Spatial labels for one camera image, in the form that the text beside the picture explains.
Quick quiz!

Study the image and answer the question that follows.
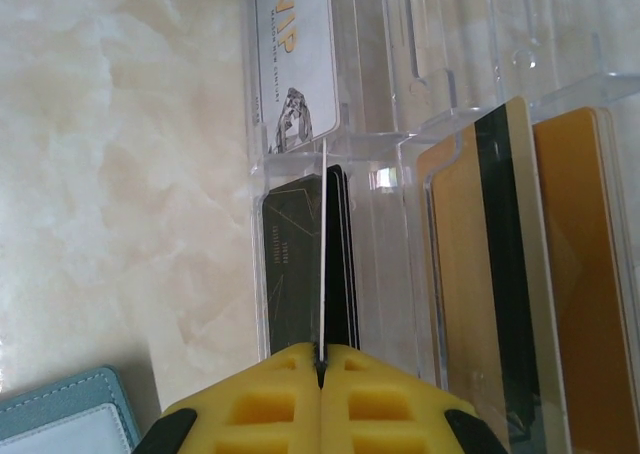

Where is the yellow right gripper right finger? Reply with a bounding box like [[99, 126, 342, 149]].
[[319, 343, 516, 454]]

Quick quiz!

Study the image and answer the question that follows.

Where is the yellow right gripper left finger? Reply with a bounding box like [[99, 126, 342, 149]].
[[132, 342, 322, 454]]

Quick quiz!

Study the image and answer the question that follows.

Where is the black card with gold lines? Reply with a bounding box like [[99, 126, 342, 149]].
[[261, 171, 324, 361]]

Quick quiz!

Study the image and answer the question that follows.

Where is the plain black card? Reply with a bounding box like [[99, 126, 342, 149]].
[[327, 163, 362, 351]]

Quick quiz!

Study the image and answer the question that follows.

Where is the gold card with black stripe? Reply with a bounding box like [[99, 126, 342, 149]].
[[416, 95, 569, 454]]

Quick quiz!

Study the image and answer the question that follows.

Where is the thin white card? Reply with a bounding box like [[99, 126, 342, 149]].
[[318, 138, 330, 370]]

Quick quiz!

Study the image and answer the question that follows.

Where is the teal leather card holder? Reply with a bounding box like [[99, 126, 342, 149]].
[[0, 365, 162, 454]]

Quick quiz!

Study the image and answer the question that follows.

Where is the orange plastic card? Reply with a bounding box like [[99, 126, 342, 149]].
[[531, 105, 640, 454]]

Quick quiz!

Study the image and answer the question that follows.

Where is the white VIP card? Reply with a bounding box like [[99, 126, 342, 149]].
[[252, 0, 343, 154]]

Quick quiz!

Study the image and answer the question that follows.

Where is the clear acrylic card stand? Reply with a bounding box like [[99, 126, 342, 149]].
[[239, 0, 640, 454]]

